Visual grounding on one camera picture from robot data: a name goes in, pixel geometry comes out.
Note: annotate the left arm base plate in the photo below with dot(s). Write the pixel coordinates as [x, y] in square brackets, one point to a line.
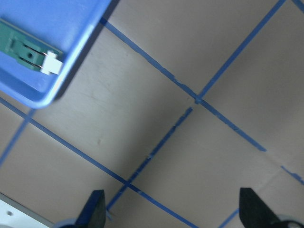
[15, 215]

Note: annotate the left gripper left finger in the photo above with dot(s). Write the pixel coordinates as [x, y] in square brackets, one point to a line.
[93, 213]

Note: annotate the blue plastic tray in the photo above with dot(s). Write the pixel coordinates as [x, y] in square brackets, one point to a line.
[64, 24]

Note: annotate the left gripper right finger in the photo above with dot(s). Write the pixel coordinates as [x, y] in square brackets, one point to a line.
[253, 212]

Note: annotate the green terminal block module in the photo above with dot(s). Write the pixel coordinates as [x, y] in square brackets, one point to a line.
[28, 50]

